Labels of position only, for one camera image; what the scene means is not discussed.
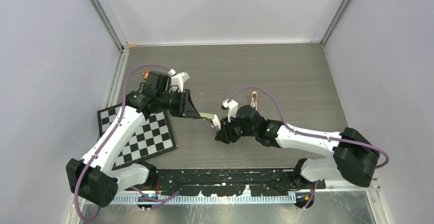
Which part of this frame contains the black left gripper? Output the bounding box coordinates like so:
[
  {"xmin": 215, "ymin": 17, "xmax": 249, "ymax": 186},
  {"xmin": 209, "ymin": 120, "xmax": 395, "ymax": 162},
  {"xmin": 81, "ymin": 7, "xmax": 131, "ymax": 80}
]
[{"xmin": 157, "ymin": 88, "xmax": 199, "ymax": 117}]

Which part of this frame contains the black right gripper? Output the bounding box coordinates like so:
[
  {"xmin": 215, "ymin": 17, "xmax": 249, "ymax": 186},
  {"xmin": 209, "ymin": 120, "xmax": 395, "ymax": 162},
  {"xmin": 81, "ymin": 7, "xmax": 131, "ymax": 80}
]
[{"xmin": 216, "ymin": 113, "xmax": 257, "ymax": 144}]

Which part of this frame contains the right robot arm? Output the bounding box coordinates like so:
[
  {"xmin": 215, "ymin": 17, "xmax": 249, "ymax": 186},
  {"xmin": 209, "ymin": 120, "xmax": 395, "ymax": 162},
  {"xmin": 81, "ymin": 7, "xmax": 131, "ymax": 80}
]
[{"xmin": 215, "ymin": 101, "xmax": 380, "ymax": 188}]

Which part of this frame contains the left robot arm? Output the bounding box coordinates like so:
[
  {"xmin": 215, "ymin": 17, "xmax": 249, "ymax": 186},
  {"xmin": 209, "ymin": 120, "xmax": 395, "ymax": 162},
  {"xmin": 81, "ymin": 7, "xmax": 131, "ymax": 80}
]
[{"xmin": 66, "ymin": 70, "xmax": 201, "ymax": 207}]

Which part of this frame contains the black white checkerboard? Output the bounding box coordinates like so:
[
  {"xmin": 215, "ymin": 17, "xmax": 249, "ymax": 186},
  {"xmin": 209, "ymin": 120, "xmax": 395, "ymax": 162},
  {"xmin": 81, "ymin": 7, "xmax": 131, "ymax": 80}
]
[{"xmin": 113, "ymin": 111, "xmax": 177, "ymax": 170}]

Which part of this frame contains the red snack packet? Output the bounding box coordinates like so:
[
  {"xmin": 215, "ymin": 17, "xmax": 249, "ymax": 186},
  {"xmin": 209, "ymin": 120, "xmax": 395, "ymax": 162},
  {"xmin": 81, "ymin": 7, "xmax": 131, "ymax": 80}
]
[{"xmin": 142, "ymin": 70, "xmax": 150, "ymax": 80}]

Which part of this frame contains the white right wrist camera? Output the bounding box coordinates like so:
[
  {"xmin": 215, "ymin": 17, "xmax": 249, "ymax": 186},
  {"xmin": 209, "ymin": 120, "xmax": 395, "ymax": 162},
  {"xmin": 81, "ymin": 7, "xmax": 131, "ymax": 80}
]
[{"xmin": 221, "ymin": 99, "xmax": 238, "ymax": 122}]

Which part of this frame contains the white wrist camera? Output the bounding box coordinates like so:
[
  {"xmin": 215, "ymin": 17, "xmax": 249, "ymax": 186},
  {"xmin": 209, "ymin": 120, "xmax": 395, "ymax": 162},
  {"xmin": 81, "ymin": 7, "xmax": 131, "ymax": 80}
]
[
  {"xmin": 221, "ymin": 99, "xmax": 238, "ymax": 122},
  {"xmin": 168, "ymin": 69, "xmax": 190, "ymax": 93}
]

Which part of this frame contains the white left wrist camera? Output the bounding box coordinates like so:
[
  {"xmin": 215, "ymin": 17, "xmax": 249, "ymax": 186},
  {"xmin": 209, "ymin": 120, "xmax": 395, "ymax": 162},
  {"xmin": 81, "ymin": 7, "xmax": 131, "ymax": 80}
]
[{"xmin": 168, "ymin": 69, "xmax": 190, "ymax": 93}]

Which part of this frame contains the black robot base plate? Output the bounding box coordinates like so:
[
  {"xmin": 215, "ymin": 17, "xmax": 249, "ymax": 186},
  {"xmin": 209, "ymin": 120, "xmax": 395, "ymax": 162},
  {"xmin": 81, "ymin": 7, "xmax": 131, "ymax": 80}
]
[{"xmin": 136, "ymin": 168, "xmax": 313, "ymax": 197}]

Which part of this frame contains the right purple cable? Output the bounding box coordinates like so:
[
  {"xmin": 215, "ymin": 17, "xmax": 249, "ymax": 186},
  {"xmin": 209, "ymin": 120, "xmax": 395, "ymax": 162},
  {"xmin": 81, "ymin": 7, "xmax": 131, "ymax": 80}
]
[{"xmin": 227, "ymin": 86, "xmax": 390, "ymax": 210}]

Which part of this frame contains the purple cable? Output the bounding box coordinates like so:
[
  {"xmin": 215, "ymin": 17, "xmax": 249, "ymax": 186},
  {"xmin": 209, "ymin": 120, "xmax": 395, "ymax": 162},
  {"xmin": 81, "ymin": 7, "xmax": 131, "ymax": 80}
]
[
  {"xmin": 227, "ymin": 86, "xmax": 390, "ymax": 210},
  {"xmin": 73, "ymin": 64, "xmax": 182, "ymax": 223}
]

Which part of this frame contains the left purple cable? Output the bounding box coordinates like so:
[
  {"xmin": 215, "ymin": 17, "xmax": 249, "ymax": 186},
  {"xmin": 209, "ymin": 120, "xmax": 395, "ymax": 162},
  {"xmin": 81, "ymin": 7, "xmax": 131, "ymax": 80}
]
[{"xmin": 73, "ymin": 64, "xmax": 182, "ymax": 223}]

